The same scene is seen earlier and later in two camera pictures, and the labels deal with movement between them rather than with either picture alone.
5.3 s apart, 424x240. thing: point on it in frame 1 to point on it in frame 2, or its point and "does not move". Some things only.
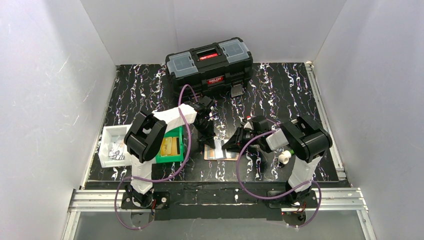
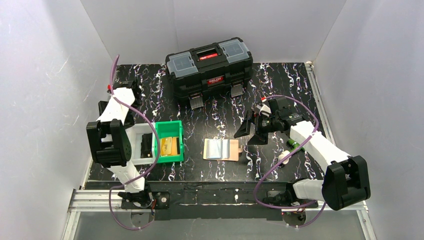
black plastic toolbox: [204, 69] does not move
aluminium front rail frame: [332, 200] does not move
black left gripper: [205, 131] to [145, 145]
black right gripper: [241, 138] to [260, 124]
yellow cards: [169, 146] does not move
